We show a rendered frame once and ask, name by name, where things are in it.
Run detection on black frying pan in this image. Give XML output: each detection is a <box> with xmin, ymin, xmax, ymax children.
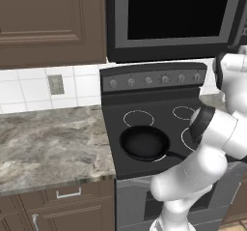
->
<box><xmin>119</xmin><ymin>125</ymin><xmax>188</xmax><ymax>162</ymax></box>

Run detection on black stove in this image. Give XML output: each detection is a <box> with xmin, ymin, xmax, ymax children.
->
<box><xmin>99</xmin><ymin>61</ymin><xmax>247</xmax><ymax>231</ymax></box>

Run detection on black microwave oven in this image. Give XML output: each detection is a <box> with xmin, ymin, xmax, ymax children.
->
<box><xmin>105</xmin><ymin>0</ymin><xmax>247</xmax><ymax>65</ymax></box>

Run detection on brown drawer front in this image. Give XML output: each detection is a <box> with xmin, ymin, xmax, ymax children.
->
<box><xmin>18</xmin><ymin>180</ymin><xmax>116</xmax><ymax>212</ymax></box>

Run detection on grey oven door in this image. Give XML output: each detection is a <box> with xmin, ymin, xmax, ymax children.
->
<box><xmin>115</xmin><ymin>162</ymin><xmax>247</xmax><ymax>231</ymax></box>

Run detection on grey framed microwave door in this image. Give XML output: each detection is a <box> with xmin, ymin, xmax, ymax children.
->
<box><xmin>114</xmin><ymin>0</ymin><xmax>244</xmax><ymax>49</ymax></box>

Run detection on brown base cupboard door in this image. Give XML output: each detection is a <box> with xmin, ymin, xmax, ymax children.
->
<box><xmin>223</xmin><ymin>171</ymin><xmax>247</xmax><ymax>225</ymax></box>
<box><xmin>0</xmin><ymin>194</ymin><xmax>26</xmax><ymax>231</ymax></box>
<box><xmin>26</xmin><ymin>195</ymin><xmax>116</xmax><ymax>231</ymax></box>

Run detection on grey wall outlet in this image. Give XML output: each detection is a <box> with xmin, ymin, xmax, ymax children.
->
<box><xmin>47</xmin><ymin>74</ymin><xmax>66</xmax><ymax>96</ymax></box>

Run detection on silver drawer handle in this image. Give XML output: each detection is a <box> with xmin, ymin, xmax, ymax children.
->
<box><xmin>55</xmin><ymin>187</ymin><xmax>83</xmax><ymax>200</ymax></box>

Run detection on brown wall cupboard door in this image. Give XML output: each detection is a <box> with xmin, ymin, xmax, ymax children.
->
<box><xmin>0</xmin><ymin>0</ymin><xmax>107</xmax><ymax>71</ymax></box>

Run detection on silver cupboard door handle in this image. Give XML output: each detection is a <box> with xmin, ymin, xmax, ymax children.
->
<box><xmin>31</xmin><ymin>213</ymin><xmax>41</xmax><ymax>231</ymax></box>
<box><xmin>230</xmin><ymin>181</ymin><xmax>242</xmax><ymax>206</ymax></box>

